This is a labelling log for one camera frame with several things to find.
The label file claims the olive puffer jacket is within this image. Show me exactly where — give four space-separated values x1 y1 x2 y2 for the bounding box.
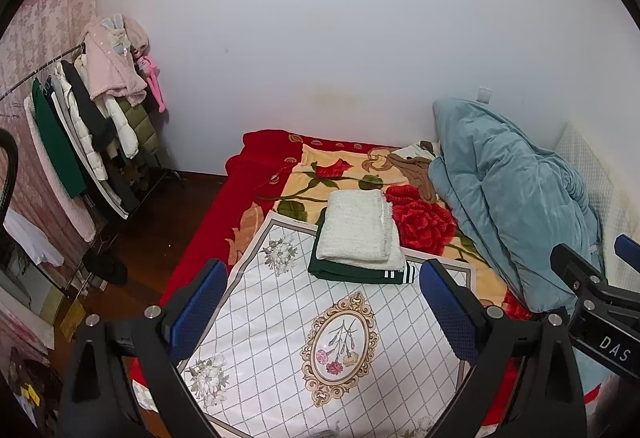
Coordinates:
117 96 158 159

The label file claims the black curved tube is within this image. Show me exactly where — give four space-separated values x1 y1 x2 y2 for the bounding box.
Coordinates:
0 128 21 224

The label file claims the white puffer jacket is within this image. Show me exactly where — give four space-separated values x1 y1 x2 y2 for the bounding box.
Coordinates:
52 61 108 181
97 96 141 159

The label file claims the white diamond-pattern cloth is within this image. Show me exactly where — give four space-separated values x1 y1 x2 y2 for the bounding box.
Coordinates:
177 211 493 438

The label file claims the black round base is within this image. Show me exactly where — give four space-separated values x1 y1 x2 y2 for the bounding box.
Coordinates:
82 253 129 286

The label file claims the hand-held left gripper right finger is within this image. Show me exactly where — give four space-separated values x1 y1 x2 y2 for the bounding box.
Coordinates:
419 259 587 438

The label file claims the pale blue plush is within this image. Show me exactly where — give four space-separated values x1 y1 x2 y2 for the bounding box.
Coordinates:
102 14 129 54

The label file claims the white shirt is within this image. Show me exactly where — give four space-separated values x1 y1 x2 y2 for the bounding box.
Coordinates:
2 208 66 269

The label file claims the white fluffy sweater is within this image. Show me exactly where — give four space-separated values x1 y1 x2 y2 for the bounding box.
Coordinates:
315 189 407 270

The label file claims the pink floral curtain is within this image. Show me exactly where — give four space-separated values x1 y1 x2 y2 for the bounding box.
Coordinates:
0 0 106 269

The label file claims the white textured pillow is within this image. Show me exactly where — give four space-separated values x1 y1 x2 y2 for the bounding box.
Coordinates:
552 121 640 269

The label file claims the small white cloth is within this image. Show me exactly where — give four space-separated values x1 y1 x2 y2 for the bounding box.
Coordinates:
395 141 441 161

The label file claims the blue quilt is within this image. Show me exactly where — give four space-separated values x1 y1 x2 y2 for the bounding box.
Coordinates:
427 98 613 376

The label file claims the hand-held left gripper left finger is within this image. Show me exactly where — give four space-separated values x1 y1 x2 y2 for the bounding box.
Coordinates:
55 258 231 438

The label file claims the pink hanging toy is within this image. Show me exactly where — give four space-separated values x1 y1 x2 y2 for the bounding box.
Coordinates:
135 53 167 114

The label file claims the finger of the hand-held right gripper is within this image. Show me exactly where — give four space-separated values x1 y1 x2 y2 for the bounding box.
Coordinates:
614 233 640 272
550 243 622 315

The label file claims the pink fluffy coat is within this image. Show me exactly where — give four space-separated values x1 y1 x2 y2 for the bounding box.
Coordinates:
82 14 151 105

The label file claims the metal clothes rack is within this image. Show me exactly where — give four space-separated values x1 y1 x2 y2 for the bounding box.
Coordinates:
0 43 183 229

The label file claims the yellow paper bag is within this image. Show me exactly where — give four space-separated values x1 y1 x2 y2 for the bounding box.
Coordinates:
60 303 87 344

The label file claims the black coat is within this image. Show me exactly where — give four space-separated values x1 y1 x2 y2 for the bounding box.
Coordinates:
65 61 141 219

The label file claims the red floral blanket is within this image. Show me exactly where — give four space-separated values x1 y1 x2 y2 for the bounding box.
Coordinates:
127 129 601 429

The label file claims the green garment with white stripes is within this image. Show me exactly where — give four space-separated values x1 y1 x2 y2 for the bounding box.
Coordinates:
307 208 417 286

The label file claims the green coat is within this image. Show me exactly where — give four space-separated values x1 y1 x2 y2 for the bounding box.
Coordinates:
31 78 87 199

